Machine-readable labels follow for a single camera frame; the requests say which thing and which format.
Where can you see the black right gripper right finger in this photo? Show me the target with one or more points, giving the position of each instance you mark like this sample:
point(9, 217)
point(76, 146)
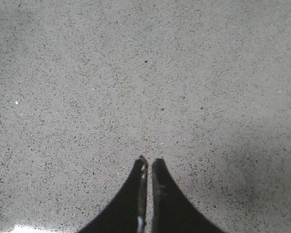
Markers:
point(172, 212)

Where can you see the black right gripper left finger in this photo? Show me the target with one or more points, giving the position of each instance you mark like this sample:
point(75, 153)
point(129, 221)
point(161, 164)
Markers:
point(126, 213)

